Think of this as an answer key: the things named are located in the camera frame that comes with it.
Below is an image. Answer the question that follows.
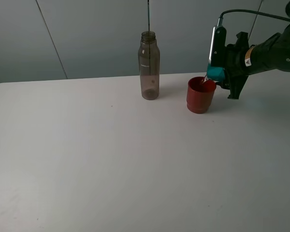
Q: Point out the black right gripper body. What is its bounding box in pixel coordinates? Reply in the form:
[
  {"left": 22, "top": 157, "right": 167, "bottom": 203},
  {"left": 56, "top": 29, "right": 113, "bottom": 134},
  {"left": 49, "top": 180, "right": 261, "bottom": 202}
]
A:
[{"left": 223, "top": 44, "right": 254, "bottom": 82}]

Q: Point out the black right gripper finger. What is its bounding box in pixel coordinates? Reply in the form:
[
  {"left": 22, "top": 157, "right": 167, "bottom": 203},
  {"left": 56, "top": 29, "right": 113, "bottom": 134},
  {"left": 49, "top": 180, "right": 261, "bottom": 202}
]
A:
[
  {"left": 235, "top": 32, "right": 249, "bottom": 47},
  {"left": 216, "top": 72, "right": 248, "bottom": 100}
]

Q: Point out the teal translucent plastic cup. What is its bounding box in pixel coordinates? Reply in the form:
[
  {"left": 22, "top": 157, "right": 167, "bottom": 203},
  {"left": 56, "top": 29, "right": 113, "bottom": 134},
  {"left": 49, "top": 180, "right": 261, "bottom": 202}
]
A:
[{"left": 206, "top": 64, "right": 225, "bottom": 82}]

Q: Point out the smoky translucent water bottle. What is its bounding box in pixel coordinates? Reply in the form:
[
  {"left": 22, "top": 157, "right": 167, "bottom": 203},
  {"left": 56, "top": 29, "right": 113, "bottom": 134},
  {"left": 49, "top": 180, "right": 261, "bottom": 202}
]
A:
[{"left": 138, "top": 31, "right": 160, "bottom": 100}]

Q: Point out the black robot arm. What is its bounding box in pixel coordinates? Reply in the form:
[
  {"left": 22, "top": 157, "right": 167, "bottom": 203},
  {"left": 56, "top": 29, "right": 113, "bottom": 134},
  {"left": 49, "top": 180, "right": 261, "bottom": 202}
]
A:
[{"left": 207, "top": 18, "right": 290, "bottom": 99}]

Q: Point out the red plastic cup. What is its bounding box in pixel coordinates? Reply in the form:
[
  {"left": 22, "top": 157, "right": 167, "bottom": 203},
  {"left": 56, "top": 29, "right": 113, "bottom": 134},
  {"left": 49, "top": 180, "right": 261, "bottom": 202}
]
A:
[{"left": 187, "top": 76, "right": 216, "bottom": 114}]

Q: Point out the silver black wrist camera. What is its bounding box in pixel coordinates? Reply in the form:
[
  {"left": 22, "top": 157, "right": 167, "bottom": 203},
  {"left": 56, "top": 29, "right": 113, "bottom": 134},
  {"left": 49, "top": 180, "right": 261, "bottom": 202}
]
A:
[{"left": 209, "top": 16, "right": 227, "bottom": 67}]

